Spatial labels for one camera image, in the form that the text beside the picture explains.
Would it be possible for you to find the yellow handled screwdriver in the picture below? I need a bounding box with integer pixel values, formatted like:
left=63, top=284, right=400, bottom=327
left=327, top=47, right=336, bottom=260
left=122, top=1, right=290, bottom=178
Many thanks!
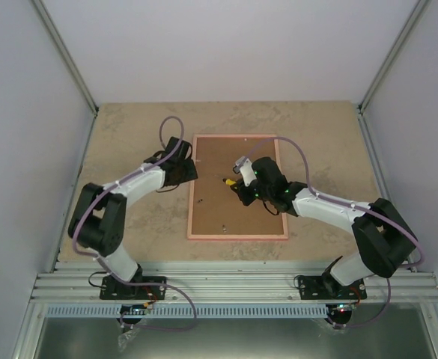
left=214, top=174, right=237, bottom=187

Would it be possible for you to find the pink wooden photo frame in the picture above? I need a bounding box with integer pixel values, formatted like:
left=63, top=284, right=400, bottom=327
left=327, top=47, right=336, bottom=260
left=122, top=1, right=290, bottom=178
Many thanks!
left=187, top=134, right=289, bottom=241

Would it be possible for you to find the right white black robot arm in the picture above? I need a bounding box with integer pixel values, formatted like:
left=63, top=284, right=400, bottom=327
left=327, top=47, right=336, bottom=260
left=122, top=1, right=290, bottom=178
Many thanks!
left=224, top=157, right=417, bottom=299

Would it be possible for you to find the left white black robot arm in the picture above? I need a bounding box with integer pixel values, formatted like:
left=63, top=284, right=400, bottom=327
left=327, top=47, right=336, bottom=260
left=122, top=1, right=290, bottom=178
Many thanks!
left=67, top=137, right=198, bottom=298

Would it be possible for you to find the clear plastic bag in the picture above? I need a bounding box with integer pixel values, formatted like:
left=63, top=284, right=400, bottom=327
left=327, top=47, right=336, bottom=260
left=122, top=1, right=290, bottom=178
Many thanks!
left=118, top=328, right=136, bottom=352

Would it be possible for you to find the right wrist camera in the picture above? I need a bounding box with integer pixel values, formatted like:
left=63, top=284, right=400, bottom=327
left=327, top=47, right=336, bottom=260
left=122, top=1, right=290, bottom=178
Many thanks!
left=233, top=156, right=256, bottom=187

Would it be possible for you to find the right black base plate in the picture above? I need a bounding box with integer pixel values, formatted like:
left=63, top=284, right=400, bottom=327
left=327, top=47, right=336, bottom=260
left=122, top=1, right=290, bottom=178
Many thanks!
left=293, top=275, right=368, bottom=301

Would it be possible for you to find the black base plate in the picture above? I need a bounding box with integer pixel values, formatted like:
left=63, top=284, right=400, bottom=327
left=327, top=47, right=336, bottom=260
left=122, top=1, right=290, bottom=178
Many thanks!
left=293, top=275, right=368, bottom=301
left=99, top=276, right=167, bottom=301

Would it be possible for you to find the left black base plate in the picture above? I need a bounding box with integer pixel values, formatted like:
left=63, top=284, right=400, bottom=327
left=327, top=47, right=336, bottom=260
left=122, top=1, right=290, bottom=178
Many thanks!
left=99, top=276, right=167, bottom=301

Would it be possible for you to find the aluminium rail base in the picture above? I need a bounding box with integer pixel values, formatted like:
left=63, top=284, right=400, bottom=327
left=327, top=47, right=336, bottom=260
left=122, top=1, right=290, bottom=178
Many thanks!
left=31, top=261, right=438, bottom=304

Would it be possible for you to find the grey slotted cable duct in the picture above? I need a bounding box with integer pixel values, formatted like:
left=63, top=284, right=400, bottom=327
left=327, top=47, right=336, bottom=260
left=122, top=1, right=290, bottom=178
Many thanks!
left=46, top=302, right=345, bottom=319

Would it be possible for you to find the left aluminium corner post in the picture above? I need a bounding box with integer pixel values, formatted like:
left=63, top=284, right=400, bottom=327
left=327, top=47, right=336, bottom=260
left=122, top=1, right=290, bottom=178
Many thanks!
left=30, top=0, right=99, bottom=117

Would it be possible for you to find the aluminium corner post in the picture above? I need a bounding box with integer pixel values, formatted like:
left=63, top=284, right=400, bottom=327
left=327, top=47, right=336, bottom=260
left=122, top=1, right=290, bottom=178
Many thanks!
left=30, top=0, right=99, bottom=117
left=356, top=0, right=432, bottom=115

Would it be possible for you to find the right aluminium corner post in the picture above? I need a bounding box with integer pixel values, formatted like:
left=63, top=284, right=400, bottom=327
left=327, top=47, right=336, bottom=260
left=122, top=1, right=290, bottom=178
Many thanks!
left=356, top=0, right=432, bottom=115

